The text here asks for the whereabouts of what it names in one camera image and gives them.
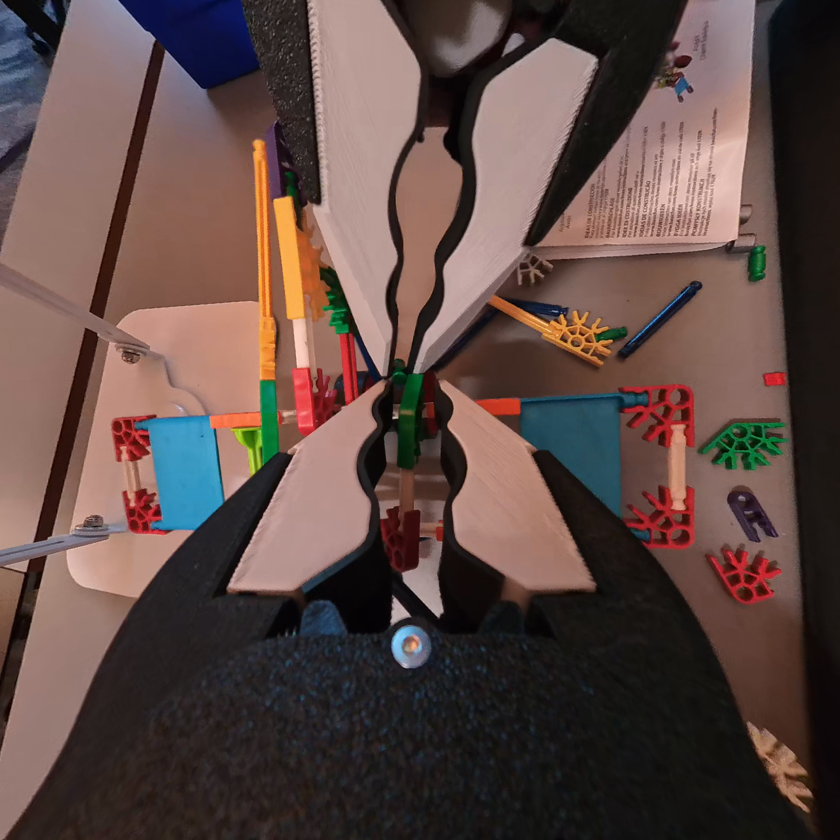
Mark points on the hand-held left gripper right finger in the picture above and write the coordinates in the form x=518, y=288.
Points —
x=518, y=518

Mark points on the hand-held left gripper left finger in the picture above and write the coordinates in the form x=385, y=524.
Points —
x=308, y=518

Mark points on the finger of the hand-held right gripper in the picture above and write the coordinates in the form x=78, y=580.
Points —
x=361, y=164
x=518, y=164

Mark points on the colourful toy rod airplane model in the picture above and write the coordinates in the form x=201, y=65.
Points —
x=184, y=459

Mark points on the yellow rod with yellow connector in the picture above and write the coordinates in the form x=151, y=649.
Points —
x=577, y=338

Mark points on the white instruction booklet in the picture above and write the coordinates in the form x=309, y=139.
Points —
x=689, y=164

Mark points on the dark blue rod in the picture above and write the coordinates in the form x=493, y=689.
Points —
x=659, y=320
x=551, y=307

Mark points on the blue plastic bin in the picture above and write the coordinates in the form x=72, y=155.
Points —
x=197, y=39

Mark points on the white stand with wooden board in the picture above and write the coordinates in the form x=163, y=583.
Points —
x=197, y=341

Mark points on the purple clip connector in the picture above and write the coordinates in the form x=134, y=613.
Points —
x=751, y=515

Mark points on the red fan connector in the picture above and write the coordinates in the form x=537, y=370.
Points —
x=745, y=577

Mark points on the green short rod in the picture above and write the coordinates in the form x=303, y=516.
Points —
x=757, y=262

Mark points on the black perforated armrest pad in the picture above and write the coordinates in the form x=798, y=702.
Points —
x=814, y=394

